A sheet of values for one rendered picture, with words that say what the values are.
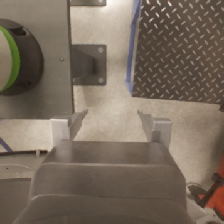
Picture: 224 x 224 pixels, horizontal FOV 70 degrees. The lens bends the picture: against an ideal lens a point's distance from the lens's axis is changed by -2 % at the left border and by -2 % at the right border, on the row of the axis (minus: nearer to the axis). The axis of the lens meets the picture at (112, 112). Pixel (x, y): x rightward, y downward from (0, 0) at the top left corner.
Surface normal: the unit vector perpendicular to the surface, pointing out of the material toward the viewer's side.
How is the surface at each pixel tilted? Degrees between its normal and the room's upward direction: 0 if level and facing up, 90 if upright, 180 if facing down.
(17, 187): 14
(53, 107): 0
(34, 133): 0
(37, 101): 0
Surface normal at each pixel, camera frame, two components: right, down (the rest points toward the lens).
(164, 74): -0.03, 0.26
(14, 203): 0.25, 0.27
